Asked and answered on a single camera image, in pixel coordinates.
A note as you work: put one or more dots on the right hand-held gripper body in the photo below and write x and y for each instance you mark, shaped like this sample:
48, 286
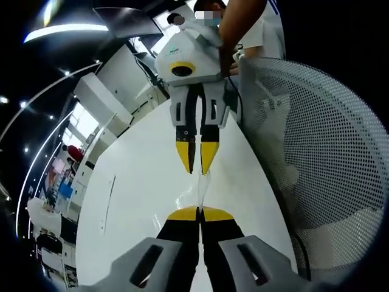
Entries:
188, 54

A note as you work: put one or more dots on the person's right hand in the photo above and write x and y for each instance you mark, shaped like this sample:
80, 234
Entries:
226, 61

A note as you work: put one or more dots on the white mesh basket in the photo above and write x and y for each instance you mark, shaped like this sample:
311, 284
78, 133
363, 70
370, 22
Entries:
319, 158

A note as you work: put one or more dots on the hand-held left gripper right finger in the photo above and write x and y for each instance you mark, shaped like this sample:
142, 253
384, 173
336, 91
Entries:
231, 243

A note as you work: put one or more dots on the person's white shirt torso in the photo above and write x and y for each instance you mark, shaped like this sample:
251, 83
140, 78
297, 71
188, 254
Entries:
269, 33

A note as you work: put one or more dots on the white chest-worn device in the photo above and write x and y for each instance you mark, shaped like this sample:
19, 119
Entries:
238, 55

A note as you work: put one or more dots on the blue box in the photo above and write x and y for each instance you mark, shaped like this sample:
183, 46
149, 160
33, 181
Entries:
66, 188

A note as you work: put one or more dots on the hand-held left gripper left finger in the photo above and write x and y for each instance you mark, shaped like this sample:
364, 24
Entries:
170, 243

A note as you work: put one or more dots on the dark computer monitor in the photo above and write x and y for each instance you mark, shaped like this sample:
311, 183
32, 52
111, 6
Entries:
127, 22

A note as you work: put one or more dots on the clear plastic food packaging bag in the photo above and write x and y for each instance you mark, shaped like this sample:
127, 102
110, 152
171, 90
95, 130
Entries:
203, 188

